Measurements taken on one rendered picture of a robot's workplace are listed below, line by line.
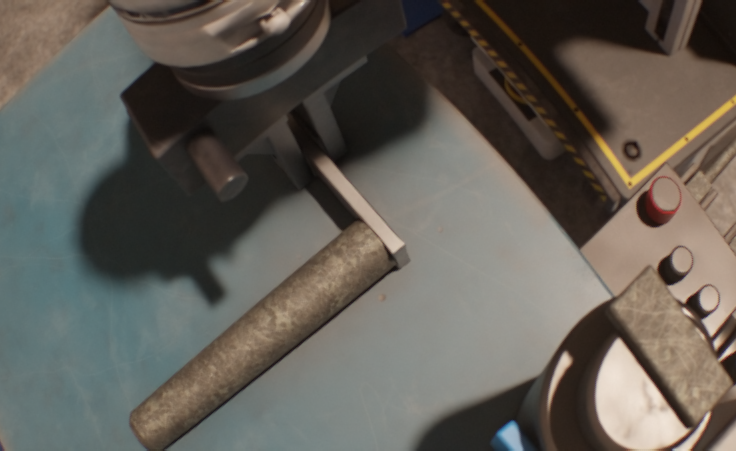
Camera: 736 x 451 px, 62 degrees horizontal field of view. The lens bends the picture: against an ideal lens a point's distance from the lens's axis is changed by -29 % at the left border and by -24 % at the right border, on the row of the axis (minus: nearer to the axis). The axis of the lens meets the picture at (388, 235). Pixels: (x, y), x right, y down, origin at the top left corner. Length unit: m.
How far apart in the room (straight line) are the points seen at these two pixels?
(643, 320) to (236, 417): 0.28
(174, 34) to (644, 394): 0.19
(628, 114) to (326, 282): 0.98
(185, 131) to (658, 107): 1.11
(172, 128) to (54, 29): 1.97
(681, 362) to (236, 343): 0.26
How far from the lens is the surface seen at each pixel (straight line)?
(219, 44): 0.26
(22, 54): 2.31
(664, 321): 0.22
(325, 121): 0.41
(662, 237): 0.50
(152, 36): 0.26
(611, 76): 1.35
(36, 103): 0.60
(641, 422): 0.22
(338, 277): 0.41
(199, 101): 0.32
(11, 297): 0.54
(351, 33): 0.34
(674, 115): 1.35
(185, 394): 0.42
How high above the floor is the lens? 1.48
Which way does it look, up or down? 72 degrees down
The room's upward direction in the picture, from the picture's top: 21 degrees counter-clockwise
